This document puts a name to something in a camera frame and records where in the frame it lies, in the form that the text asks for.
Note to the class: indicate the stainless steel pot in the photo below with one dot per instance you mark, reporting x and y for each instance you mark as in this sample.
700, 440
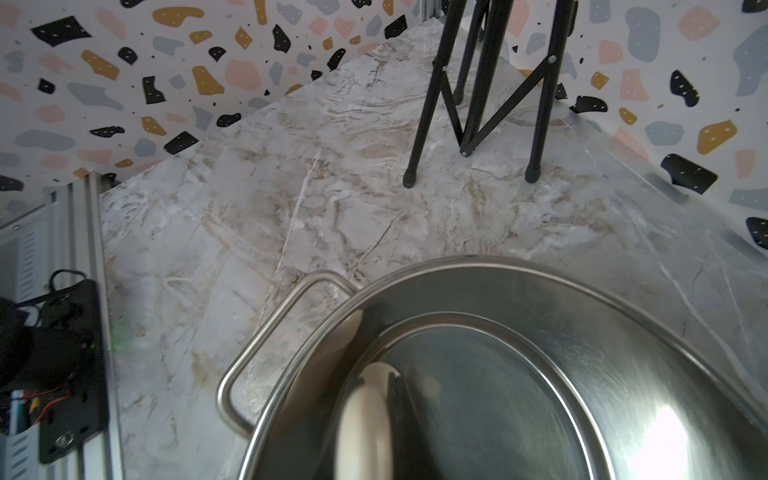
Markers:
508, 370

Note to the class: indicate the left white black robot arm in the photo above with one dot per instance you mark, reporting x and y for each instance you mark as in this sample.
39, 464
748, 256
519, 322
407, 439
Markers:
52, 352

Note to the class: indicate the black perforated music stand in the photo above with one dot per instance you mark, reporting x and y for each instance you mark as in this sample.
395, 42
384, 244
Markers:
487, 26

